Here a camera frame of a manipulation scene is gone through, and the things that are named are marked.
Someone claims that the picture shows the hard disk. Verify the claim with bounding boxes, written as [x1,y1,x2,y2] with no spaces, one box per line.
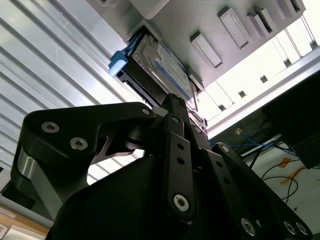
[108,31,210,132]

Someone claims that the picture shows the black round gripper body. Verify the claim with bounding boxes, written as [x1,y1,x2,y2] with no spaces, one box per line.
[46,121,241,240]

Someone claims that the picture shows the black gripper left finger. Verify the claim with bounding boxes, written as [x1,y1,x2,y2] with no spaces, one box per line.
[10,93,198,224]

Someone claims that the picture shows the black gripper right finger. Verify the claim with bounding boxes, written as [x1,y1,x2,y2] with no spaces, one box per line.
[176,96,313,240]

